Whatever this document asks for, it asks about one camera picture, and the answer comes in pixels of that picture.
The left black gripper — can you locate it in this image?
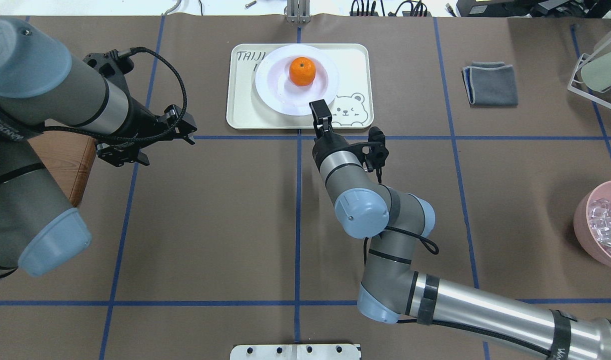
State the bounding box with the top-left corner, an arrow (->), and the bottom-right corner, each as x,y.
95,104 -> 197,167

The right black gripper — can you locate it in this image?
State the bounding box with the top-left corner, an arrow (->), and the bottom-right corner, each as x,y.
308,99 -> 349,161

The orange fruit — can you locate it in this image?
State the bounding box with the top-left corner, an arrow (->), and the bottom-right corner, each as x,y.
288,56 -> 317,87

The white round plate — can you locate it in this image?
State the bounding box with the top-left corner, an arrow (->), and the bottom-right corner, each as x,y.
254,44 -> 340,116

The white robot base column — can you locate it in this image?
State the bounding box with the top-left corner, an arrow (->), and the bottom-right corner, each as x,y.
229,343 -> 362,360

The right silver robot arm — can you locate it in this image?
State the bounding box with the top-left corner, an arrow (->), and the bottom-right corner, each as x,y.
309,99 -> 611,360

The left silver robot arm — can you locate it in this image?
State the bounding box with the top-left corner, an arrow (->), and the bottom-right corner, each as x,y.
0,16 -> 197,280

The cream bear tray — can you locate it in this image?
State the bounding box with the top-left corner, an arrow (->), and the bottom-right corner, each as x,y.
225,43 -> 374,130

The wooden cutting board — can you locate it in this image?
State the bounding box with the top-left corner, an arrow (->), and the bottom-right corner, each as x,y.
29,131 -> 96,208

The grey folded cloth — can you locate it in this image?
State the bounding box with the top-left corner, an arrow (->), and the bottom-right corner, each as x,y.
461,61 -> 519,107

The white cup rack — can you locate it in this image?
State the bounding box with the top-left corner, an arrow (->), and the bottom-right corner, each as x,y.
567,29 -> 611,110

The pink bowl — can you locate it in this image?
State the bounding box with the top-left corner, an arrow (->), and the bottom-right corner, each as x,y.
573,180 -> 611,267

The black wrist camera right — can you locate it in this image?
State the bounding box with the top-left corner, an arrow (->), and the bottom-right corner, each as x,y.
363,126 -> 389,174

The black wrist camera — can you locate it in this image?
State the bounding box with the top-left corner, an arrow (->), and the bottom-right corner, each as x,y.
83,49 -> 135,86
363,126 -> 389,174

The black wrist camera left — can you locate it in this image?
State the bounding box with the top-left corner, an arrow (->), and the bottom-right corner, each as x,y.
83,49 -> 135,86

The aluminium frame post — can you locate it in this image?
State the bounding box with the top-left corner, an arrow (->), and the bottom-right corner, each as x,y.
283,0 -> 312,25

